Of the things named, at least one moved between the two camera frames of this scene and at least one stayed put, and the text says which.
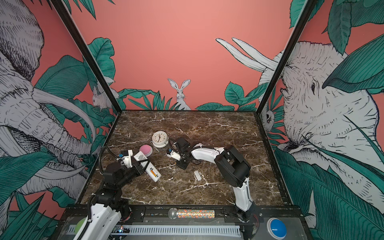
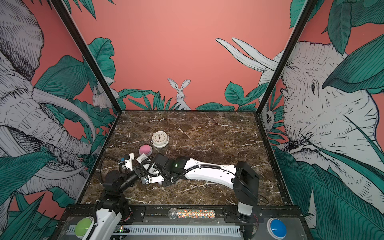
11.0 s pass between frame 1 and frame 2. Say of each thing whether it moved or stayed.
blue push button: stayed
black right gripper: moved
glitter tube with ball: stayed
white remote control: stayed
